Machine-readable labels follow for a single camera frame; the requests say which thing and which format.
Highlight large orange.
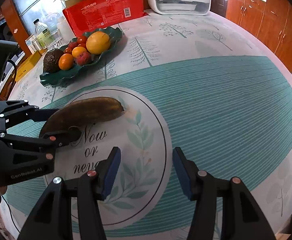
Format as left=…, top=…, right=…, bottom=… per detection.
left=86, top=32, right=111, bottom=55

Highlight wooden frosted glass door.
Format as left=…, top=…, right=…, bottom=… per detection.
left=1, top=0, right=69, bottom=55

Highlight brown wooden cupboard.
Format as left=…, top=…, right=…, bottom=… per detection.
left=225, top=0, right=292, bottom=73

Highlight red paper cup package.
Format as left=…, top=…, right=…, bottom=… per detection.
left=61, top=0, right=144, bottom=38

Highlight clear glass cup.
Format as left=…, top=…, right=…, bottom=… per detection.
left=44, top=14, right=67, bottom=49

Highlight white carton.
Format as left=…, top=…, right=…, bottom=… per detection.
left=25, top=34, right=40, bottom=55

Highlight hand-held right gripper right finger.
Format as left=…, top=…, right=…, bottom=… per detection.
left=172, top=147, right=277, bottom=240

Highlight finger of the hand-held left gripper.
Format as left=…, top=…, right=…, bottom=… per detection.
left=0, top=127, right=82, bottom=161
left=0, top=99, right=62, bottom=131

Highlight small orange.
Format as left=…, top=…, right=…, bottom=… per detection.
left=58, top=53, right=75, bottom=71

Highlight clear bottle with green label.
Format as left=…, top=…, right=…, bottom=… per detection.
left=33, top=19, right=49, bottom=49

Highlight red round fruit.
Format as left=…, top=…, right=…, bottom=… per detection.
left=75, top=52, right=92, bottom=65

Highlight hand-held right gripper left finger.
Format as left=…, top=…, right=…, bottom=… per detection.
left=17, top=147, right=122, bottom=240

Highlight yellow cardboard box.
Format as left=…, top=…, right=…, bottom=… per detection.
left=15, top=51, right=45, bottom=82

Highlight brown overripe banana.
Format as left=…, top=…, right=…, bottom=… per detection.
left=39, top=97, right=125, bottom=138

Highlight black cable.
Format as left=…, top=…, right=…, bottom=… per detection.
left=7, top=59, right=17, bottom=80

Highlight dark green leaf-shaped plate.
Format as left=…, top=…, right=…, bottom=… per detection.
left=39, top=26, right=125, bottom=87

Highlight dark avocado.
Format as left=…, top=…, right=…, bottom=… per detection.
left=43, top=49, right=64, bottom=73

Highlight small yellow-orange citrus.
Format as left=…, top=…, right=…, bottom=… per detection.
left=71, top=46, right=88, bottom=58

